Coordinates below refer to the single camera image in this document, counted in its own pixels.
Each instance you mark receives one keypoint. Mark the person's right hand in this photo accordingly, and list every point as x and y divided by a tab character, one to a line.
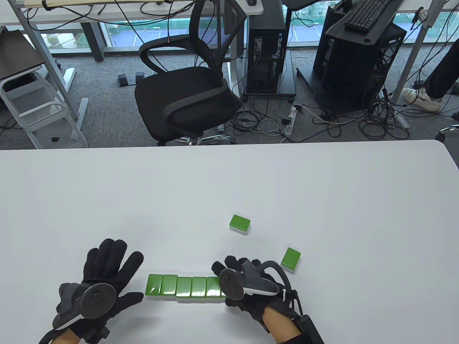
258	308

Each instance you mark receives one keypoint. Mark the person's left hand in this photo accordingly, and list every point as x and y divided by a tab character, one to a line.
107	272

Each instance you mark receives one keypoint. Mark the person's left little finger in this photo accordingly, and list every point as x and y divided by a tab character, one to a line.
91	261

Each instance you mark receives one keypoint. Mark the person's left thumb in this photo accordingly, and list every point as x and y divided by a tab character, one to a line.
133	297

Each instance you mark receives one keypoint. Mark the person's right fingers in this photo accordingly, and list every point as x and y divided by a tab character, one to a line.
231	263

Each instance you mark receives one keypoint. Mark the person's left middle finger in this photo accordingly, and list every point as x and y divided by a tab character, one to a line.
118	252

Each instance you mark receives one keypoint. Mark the person's right forearm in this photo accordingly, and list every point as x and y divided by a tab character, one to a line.
283	324

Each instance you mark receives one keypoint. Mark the person's left forearm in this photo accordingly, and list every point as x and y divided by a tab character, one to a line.
70	337

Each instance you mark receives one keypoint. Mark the grey glove-mounted tracker controller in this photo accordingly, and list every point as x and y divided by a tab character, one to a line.
247	281
89	301

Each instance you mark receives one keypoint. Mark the green mahjong tile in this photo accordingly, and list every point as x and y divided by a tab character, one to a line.
183	287
213	287
290	258
154	285
240	222
169	285
198	287

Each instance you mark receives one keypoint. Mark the white power strip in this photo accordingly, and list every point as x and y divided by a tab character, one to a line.
289	120

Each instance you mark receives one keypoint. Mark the white step stool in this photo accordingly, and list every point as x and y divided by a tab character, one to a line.
39	107

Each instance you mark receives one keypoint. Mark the black mesh office chair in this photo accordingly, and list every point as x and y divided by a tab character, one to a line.
186	96

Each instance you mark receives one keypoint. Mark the grey foot pedal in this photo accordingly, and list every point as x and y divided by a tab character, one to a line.
140	77
123	79

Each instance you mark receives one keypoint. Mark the black wheeled tower trolley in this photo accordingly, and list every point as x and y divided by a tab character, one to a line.
289	80

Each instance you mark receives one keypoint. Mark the black flat board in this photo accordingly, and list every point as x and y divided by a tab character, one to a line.
18	53

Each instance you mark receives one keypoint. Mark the black open computer case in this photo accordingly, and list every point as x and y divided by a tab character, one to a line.
351	71

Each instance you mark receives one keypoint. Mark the black computer tower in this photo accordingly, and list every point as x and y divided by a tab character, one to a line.
265	36

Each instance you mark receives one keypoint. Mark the chrome chair base leg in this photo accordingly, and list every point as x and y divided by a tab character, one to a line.
448	130

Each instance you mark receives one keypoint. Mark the black keyboard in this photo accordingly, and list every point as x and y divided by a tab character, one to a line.
369	14

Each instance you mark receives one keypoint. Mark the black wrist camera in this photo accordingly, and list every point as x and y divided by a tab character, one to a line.
98	333
310	329

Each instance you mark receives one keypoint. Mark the aluminium frame post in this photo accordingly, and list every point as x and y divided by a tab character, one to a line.
412	57
46	61

